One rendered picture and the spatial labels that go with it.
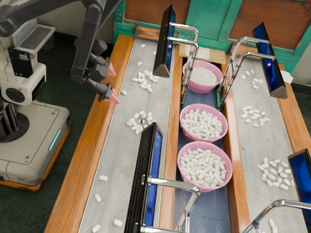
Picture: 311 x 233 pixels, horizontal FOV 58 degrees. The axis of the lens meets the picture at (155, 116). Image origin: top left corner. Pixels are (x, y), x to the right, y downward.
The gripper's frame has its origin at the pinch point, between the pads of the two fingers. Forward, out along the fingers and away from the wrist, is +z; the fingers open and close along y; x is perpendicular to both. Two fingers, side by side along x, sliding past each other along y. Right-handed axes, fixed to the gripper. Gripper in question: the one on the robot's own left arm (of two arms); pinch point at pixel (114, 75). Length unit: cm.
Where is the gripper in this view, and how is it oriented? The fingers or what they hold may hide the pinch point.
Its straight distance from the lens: 163.9
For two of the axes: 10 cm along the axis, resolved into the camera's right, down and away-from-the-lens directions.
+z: 6.5, 5.8, 4.9
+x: -7.5, 4.1, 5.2
